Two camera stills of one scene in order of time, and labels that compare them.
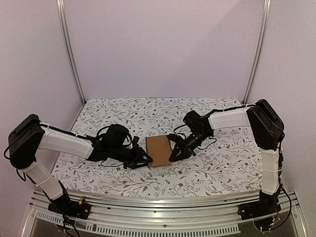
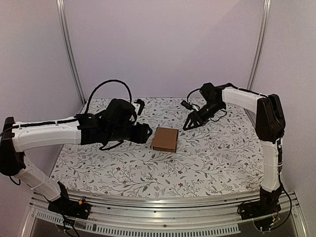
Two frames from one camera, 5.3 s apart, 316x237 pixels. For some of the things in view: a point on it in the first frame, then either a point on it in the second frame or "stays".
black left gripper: x=133 y=165 -> x=141 y=137
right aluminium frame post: x=267 y=13 stays
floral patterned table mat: x=231 y=167 stays
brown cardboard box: x=159 y=147 -> x=165 y=139
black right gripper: x=183 y=145 -> x=196 y=116
